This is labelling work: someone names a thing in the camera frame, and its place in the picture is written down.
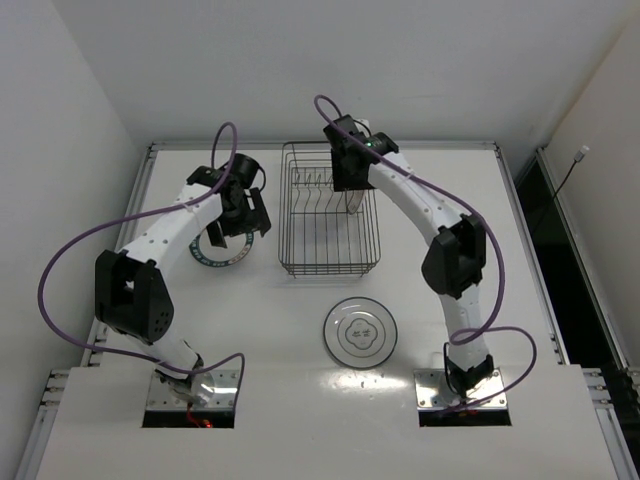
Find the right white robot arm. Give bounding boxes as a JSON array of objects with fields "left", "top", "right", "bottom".
[{"left": 323, "top": 115, "right": 487, "bottom": 335}]

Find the black cable with white plug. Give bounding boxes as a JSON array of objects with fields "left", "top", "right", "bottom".
[{"left": 549, "top": 145, "right": 591, "bottom": 202}]

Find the grey rimmed white plate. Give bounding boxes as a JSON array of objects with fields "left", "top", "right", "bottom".
[{"left": 322, "top": 296, "right": 398, "bottom": 370}]

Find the metal base plate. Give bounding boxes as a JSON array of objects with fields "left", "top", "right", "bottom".
[
  {"left": 146, "top": 369, "right": 239, "bottom": 412},
  {"left": 414, "top": 369, "right": 508, "bottom": 412}
]

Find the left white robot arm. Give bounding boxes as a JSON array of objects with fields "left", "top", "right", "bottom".
[{"left": 95, "top": 153, "right": 271, "bottom": 383}]

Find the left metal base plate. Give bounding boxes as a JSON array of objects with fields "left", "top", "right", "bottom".
[{"left": 146, "top": 369, "right": 239, "bottom": 412}]

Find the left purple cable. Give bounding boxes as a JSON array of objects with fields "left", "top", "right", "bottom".
[{"left": 37, "top": 121, "right": 247, "bottom": 380}]

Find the blue rimmed plate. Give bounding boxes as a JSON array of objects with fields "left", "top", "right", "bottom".
[{"left": 189, "top": 233, "right": 255, "bottom": 268}]

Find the black wire dish rack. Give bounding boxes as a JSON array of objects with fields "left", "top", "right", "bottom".
[{"left": 278, "top": 141, "right": 381, "bottom": 277}]

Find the orange sunburst pattern plate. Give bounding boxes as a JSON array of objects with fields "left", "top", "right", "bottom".
[{"left": 345, "top": 190, "right": 365, "bottom": 215}]

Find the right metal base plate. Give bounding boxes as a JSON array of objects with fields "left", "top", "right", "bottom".
[{"left": 414, "top": 369, "right": 508, "bottom": 412}]

